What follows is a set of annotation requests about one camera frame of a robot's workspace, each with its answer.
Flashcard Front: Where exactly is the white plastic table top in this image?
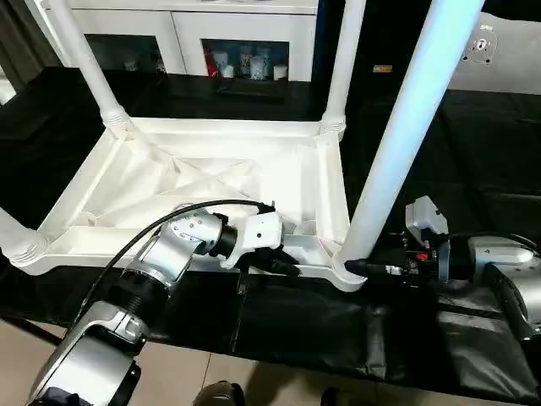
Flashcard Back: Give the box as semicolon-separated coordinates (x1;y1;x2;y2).
8;117;368;294

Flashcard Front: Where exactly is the white plastic table leg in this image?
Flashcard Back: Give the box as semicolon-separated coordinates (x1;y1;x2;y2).
46;0;135;141
0;206;51;268
331;0;488;282
320;0;369;141

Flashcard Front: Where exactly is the black work mat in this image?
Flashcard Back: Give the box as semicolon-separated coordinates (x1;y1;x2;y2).
0;68;541;403

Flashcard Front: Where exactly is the dark right robot foot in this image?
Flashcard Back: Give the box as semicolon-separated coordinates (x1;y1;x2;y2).
318;389;356;406

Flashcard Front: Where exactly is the grey cushion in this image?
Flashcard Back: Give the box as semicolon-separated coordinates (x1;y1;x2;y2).
448;12;541;94

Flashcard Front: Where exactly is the white cabinet with glass doors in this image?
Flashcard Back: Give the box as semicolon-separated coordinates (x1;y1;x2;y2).
38;0;320;84

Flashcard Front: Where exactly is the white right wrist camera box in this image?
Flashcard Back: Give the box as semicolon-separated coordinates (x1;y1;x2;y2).
404;195;448;247

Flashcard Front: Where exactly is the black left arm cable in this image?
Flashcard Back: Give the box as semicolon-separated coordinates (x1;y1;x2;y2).
63;199;276;339

